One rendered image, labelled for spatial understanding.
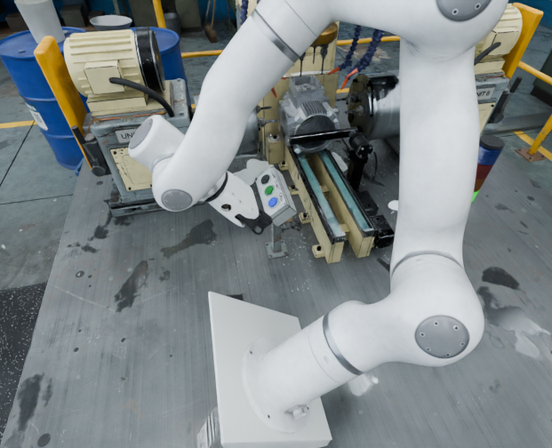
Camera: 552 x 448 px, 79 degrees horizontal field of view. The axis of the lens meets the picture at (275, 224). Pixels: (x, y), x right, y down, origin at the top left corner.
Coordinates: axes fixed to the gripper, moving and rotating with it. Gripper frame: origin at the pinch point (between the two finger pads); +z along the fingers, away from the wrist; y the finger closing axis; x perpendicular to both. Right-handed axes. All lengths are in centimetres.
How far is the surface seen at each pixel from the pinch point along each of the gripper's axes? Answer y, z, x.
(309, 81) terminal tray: 69, 21, -25
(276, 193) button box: 14.3, 8.7, -1.9
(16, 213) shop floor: 155, -3, 187
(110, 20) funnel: 208, -26, 51
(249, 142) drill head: 47.1, 11.0, 2.3
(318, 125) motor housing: 62, 35, -18
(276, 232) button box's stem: 15.7, 22.4, 8.7
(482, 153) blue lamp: 4, 30, -49
